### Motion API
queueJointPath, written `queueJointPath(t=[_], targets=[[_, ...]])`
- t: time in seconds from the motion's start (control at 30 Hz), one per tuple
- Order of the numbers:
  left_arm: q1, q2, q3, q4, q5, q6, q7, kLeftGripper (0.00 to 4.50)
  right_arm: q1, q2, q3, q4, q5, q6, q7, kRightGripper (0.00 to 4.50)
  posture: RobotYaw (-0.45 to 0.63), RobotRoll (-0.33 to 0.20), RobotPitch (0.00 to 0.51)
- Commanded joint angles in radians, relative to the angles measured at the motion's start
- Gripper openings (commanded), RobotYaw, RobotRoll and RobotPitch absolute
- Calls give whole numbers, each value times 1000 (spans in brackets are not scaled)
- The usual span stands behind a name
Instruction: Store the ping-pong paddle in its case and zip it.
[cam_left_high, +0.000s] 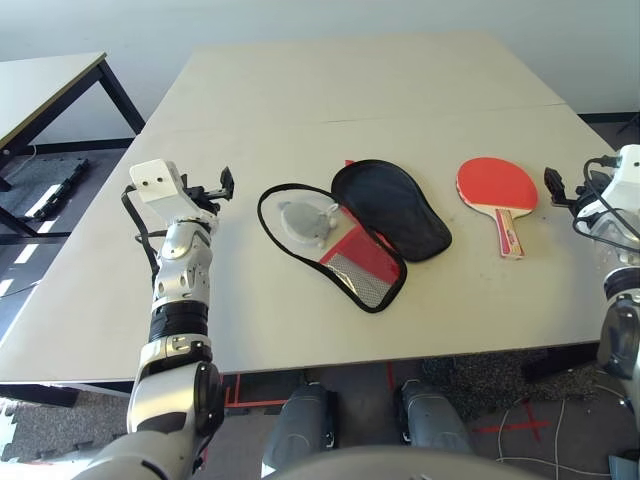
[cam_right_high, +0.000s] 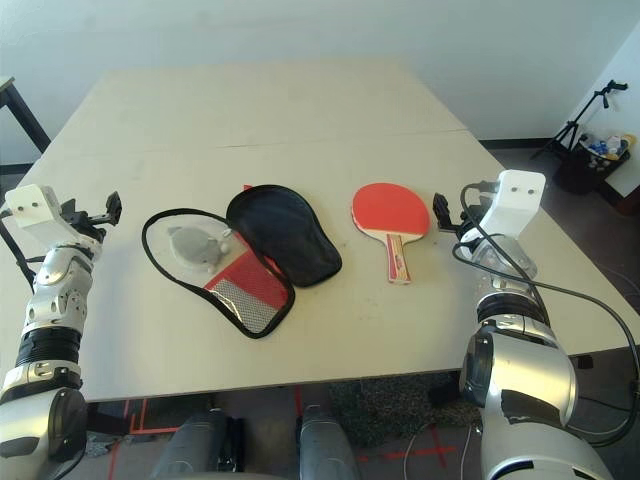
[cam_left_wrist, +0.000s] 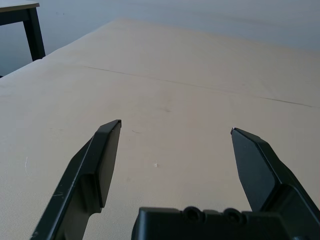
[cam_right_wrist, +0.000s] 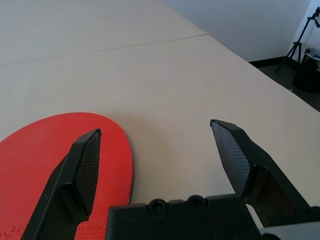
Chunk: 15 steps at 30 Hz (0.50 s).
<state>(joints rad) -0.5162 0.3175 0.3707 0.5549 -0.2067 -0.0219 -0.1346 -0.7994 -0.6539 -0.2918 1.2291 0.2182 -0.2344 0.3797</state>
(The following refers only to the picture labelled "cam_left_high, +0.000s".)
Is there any white floor cable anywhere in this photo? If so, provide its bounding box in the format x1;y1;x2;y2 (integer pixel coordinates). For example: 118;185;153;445
494;394;611;476

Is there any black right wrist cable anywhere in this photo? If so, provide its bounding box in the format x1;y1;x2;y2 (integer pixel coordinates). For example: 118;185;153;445
572;157;640;247

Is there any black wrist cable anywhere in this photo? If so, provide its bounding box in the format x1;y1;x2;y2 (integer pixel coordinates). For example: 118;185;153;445
572;157;640;247
119;183;169;281

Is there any grey blue floor box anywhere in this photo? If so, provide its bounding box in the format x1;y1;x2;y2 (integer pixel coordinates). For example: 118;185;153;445
607;452;640;480

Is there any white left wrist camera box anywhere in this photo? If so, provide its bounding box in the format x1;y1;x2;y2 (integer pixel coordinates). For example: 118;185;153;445
128;158;202;221

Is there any grey robot torso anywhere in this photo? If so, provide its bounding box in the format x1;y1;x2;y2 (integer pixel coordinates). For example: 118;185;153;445
259;444;551;480

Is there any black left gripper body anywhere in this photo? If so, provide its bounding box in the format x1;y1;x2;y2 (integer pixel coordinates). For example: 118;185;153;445
182;172;222;214

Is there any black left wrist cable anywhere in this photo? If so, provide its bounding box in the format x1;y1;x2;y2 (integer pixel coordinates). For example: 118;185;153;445
119;183;169;281

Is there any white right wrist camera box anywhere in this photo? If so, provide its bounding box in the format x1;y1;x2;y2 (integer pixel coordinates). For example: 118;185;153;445
605;144;640;202

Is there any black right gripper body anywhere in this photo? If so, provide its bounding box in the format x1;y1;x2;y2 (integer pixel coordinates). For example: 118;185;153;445
552;184;601;216

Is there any grey foam puzzle mat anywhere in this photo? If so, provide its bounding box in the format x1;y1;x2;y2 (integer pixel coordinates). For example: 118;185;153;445
0;389;132;462

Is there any grey robot right leg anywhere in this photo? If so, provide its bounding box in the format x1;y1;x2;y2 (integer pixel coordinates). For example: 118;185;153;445
394;378;476;456

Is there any red black paddle case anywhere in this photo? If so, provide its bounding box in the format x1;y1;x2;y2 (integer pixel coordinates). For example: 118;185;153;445
257;158;454;315

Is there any grey robot left leg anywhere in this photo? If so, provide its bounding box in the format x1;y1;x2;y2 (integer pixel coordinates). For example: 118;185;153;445
262;382;341;471

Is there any red ping-pong paddle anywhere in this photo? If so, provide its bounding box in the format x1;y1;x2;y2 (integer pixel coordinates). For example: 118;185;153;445
455;156;540;259

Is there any dark speckled carpet piece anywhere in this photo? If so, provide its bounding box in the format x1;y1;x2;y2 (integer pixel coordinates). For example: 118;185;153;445
422;349;621;421

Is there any black floor mat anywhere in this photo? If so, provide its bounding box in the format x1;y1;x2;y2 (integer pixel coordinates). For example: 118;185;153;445
0;157;91;221

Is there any grey robot leg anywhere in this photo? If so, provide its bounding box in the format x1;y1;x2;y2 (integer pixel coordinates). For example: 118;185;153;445
394;378;476;456
262;382;341;471

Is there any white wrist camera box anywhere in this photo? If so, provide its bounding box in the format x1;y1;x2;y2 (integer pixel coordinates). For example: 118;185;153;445
128;158;202;221
605;144;640;202

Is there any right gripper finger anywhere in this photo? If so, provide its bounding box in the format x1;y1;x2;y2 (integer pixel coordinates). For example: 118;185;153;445
543;167;566;205

